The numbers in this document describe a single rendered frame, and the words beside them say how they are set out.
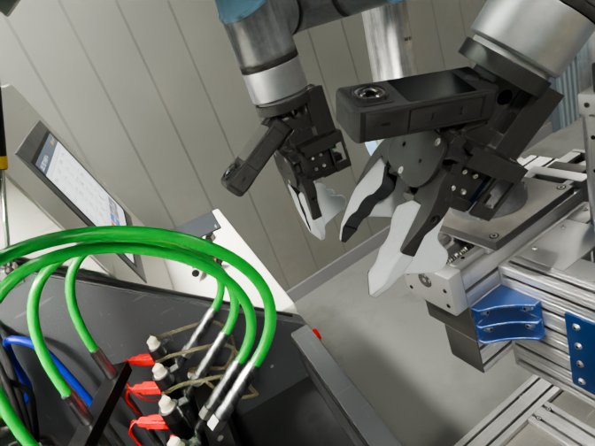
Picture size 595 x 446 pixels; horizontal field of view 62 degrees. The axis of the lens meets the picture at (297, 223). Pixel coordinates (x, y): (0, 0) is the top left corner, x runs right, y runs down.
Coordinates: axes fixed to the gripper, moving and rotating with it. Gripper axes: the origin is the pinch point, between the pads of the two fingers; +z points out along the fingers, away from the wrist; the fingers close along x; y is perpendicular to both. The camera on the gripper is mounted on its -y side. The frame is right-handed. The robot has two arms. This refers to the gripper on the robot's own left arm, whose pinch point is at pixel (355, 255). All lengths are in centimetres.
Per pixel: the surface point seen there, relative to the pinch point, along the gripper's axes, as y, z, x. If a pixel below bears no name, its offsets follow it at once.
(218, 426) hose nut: -0.9, 30.2, 3.3
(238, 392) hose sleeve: 0.1, 25.7, 4.8
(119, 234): -18.4, 10.4, 9.7
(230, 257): -6.5, 10.2, 9.8
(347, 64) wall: 92, 16, 210
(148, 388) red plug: -5.1, 43.5, 18.6
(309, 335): 25, 39, 30
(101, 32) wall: -23, 41, 186
